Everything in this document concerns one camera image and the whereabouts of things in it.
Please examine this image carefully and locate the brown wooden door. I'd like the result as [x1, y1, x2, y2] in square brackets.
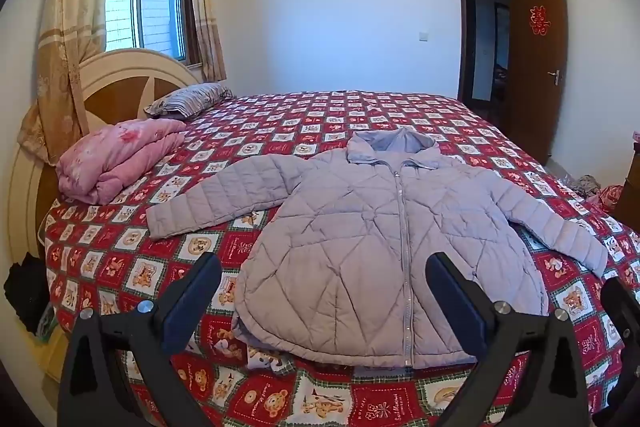
[504, 0, 568, 165]

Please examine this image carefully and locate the silver door handle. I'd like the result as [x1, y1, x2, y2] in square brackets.
[548, 69, 561, 87]

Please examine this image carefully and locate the red double happiness decal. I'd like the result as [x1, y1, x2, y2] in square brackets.
[528, 5, 551, 37]

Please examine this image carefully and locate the folded pink floral quilt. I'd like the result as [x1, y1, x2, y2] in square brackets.
[55, 118, 186, 205]

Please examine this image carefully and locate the dark wooden door frame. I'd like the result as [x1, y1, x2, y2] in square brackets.
[458, 0, 512, 126]

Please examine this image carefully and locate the cream and wood headboard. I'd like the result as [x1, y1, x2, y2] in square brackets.
[3, 49, 201, 263]

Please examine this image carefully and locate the black bag beside bed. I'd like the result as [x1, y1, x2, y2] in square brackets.
[3, 253, 50, 335]

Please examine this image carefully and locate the red patchwork bear bedspread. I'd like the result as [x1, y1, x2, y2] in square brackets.
[43, 91, 639, 426]

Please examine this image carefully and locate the lavender quilted puffer jacket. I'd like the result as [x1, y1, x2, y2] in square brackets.
[146, 128, 608, 369]

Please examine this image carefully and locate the beige curtain panel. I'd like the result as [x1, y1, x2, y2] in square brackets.
[192, 0, 227, 82]
[17, 0, 106, 166]

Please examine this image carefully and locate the brown wooden cabinet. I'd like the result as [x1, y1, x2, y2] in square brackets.
[613, 142, 640, 233]

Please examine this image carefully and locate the grey cloth on floor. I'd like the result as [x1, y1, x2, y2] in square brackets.
[566, 174, 601, 199]

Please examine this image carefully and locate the beige curtain left panel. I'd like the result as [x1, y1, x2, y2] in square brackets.
[17, 0, 106, 166]

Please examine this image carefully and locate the beige curtain right panel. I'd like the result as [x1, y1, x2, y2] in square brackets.
[192, 0, 227, 82]

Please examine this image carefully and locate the striped pillow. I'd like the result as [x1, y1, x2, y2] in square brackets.
[143, 82, 234, 120]

